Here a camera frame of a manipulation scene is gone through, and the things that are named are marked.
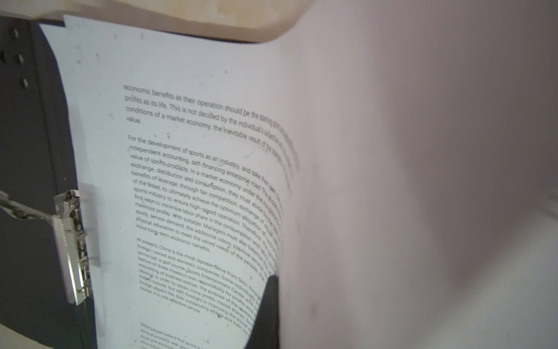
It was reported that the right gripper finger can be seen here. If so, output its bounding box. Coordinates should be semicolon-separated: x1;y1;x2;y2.
245;276;280;349

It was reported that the white printed sheet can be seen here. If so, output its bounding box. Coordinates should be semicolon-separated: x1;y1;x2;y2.
280;1;557;348
42;16;303;348

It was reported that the black file folder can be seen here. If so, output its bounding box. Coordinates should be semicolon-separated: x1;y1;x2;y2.
1;16;97;348

